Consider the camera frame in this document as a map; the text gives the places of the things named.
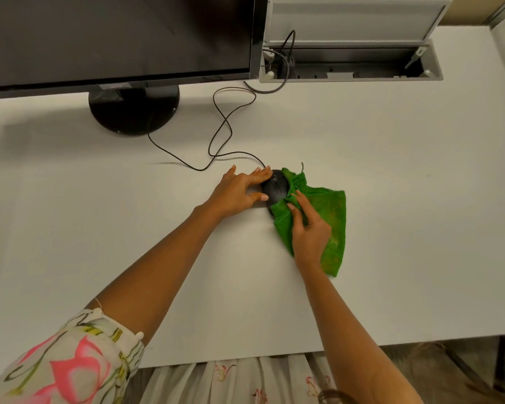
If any black mouse cable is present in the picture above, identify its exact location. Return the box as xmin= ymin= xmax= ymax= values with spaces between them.
xmin=146 ymin=30 xmax=296 ymax=172

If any floral white pink sleeve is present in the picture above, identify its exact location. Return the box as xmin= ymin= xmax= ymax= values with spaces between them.
xmin=0 ymin=308 xmax=146 ymax=404

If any black desk leg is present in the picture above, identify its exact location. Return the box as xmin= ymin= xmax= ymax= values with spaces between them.
xmin=493 ymin=336 xmax=505 ymax=395

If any person's right hand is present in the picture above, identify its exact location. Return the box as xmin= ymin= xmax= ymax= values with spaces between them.
xmin=286 ymin=189 xmax=332 ymax=270

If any white plug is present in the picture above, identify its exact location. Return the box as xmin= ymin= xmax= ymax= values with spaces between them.
xmin=263 ymin=48 xmax=278 ymax=79

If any person's right forearm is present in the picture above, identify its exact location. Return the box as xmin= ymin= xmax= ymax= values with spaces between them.
xmin=297 ymin=261 xmax=424 ymax=404

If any grey desk cable box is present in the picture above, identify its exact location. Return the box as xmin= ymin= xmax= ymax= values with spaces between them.
xmin=258 ymin=0 xmax=454 ymax=84

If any floral white dress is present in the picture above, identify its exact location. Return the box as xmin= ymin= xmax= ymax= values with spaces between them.
xmin=151 ymin=352 xmax=338 ymax=404

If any black computer mouse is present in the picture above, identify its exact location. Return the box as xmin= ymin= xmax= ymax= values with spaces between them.
xmin=260 ymin=169 xmax=290 ymax=216

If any black computer monitor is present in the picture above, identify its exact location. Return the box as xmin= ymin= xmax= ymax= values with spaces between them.
xmin=0 ymin=0 xmax=270 ymax=137

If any green microfibre cloth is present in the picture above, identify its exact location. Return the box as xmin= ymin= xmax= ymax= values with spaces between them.
xmin=270 ymin=162 xmax=347 ymax=278

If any person's left hand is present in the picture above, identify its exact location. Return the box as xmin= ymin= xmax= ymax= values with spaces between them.
xmin=202 ymin=165 xmax=274 ymax=218

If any person's left forearm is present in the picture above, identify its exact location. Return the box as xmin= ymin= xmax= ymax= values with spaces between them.
xmin=85 ymin=204 xmax=220 ymax=346

